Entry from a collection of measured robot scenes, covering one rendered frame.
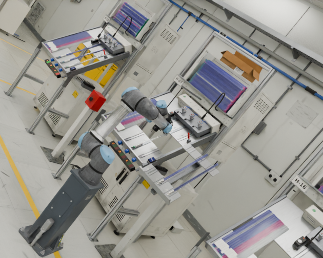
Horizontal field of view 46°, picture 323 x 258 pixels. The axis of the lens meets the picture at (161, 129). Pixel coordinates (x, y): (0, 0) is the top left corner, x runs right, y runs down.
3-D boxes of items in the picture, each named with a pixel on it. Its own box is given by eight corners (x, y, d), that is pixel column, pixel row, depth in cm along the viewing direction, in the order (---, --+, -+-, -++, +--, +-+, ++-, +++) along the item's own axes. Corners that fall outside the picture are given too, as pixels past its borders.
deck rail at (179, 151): (143, 171, 286) (143, 166, 281) (141, 169, 287) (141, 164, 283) (216, 138, 316) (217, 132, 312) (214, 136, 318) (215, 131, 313)
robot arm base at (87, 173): (89, 187, 234) (99, 175, 232) (74, 170, 238) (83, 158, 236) (101, 185, 248) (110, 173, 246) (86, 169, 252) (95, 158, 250)
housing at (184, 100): (210, 139, 316) (213, 126, 307) (177, 108, 346) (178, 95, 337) (218, 136, 320) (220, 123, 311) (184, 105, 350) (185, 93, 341)
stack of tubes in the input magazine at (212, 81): (224, 112, 307) (246, 86, 303) (187, 81, 338) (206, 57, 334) (231, 116, 317) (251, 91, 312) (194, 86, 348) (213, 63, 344)
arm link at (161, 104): (153, 103, 284) (161, 97, 287) (155, 113, 292) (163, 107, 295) (160, 107, 279) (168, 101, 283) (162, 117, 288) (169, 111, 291)
